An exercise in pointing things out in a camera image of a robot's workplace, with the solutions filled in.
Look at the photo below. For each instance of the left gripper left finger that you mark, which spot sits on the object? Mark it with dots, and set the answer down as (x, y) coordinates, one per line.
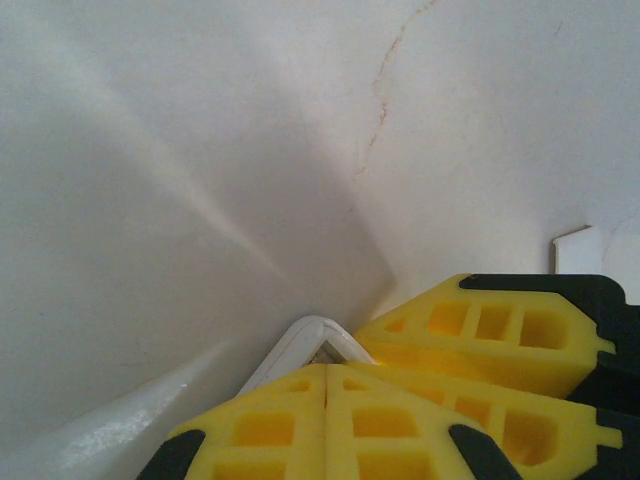
(250, 450)

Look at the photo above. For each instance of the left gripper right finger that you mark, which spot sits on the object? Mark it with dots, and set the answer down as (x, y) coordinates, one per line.
(380, 450)

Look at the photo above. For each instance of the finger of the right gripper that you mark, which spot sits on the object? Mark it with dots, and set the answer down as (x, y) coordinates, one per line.
(550, 430)
(450, 350)

